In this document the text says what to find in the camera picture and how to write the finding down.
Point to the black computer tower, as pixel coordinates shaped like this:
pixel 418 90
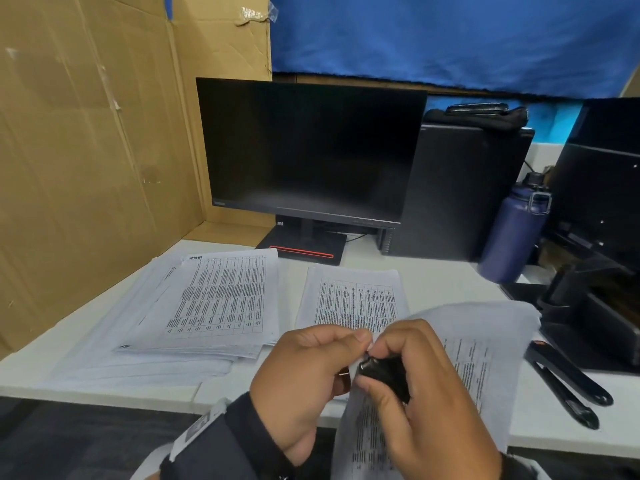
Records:
pixel 455 194

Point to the person's left forearm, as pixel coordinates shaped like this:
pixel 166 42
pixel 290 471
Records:
pixel 225 444

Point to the person's left thumb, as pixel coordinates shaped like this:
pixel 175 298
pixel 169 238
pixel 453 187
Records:
pixel 347 340

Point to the person's right forearm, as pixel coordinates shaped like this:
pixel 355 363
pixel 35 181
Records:
pixel 522 469

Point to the black pouch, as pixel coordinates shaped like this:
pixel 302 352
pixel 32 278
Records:
pixel 480 120

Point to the person's left hand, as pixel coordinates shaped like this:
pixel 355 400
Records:
pixel 295 384

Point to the purple water bottle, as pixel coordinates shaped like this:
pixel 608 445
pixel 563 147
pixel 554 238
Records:
pixel 512 234

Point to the person's right hand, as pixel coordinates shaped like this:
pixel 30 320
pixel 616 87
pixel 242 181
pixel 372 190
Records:
pixel 435 424

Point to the black phone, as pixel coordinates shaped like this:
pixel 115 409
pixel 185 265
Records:
pixel 475 107

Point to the black monitor with stand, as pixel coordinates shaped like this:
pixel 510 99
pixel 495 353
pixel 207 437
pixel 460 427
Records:
pixel 595 204

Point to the person's right thumb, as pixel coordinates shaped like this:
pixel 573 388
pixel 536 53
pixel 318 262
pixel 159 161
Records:
pixel 382 409

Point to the printed paper sheets bundle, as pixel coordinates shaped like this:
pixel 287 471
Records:
pixel 485 354

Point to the large cardboard panel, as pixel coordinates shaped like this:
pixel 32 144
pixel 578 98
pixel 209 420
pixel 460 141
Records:
pixel 85 169

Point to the wide stack of white papers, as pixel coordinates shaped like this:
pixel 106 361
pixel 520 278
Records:
pixel 100 349

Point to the black computer monitor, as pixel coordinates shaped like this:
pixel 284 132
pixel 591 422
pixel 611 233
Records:
pixel 310 149

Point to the black stapler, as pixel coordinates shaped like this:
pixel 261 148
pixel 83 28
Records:
pixel 565 377

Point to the black staple remover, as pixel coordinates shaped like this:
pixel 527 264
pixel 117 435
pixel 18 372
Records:
pixel 387 374

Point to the printed paper sheet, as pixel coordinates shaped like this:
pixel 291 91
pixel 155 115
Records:
pixel 352 299

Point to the cardboard panel with tape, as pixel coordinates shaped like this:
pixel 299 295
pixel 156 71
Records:
pixel 225 49

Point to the stack of printed table papers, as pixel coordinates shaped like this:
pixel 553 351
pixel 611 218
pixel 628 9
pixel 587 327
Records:
pixel 220 299

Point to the white wrist band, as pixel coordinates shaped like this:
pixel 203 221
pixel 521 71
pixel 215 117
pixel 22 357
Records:
pixel 197 429

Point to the blue cloth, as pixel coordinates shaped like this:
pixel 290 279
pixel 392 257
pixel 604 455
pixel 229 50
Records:
pixel 450 39

